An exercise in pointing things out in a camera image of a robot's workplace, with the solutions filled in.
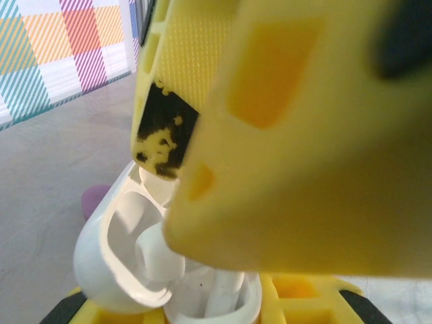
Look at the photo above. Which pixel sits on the purple earbud charging case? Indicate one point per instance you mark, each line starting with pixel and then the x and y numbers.
pixel 92 200

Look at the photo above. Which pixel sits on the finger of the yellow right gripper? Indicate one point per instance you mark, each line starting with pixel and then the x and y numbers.
pixel 303 168
pixel 185 60

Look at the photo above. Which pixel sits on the white earbud charging case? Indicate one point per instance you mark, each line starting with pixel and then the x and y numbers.
pixel 94 253

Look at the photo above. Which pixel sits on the white earbud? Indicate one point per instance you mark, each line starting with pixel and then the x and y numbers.
pixel 224 293

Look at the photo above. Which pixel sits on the aluminium frame post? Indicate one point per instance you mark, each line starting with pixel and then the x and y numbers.
pixel 135 33

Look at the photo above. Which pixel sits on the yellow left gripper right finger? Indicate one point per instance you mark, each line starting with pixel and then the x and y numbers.
pixel 303 303

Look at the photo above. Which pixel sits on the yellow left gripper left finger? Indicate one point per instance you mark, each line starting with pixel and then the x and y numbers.
pixel 87 312

